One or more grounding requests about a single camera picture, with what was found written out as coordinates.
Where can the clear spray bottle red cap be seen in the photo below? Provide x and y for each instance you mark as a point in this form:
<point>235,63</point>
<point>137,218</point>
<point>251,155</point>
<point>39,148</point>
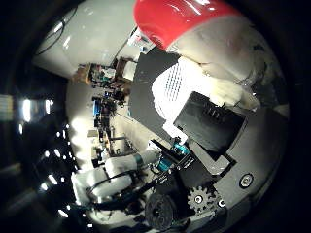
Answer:
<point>168,19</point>

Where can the white cloth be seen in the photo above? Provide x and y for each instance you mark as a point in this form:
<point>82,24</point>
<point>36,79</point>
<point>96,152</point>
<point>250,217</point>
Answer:
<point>171,87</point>

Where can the white box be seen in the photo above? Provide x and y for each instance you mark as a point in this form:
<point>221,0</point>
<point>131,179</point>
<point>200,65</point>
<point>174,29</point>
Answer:
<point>129,70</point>

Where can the brown wooden workbench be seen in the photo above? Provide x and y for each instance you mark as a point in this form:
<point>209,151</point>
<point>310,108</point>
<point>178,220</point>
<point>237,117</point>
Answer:
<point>118,69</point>

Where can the clear plastic container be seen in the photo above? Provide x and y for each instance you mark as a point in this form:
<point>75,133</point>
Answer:
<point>108,73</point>

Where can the blue lit device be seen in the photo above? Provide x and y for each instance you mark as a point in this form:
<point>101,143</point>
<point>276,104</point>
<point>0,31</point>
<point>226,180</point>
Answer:
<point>96,106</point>

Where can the wooden shelf box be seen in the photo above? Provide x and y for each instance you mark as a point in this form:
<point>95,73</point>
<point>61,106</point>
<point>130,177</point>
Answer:
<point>83,74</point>

